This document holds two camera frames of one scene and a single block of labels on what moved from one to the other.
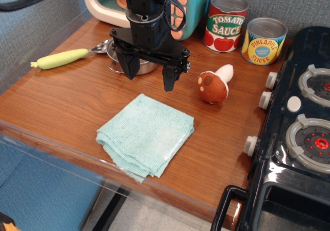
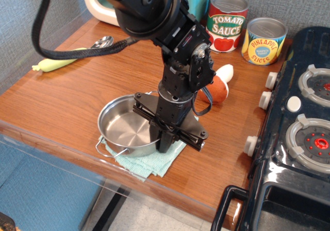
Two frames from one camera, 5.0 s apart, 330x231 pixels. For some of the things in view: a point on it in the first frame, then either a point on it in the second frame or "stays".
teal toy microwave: (187, 9) stays
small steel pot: (146, 68) → (124, 131)
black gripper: (149, 39) → (176, 115)
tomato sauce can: (226, 17) stays
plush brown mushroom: (213, 87) stays
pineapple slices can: (263, 41) stays
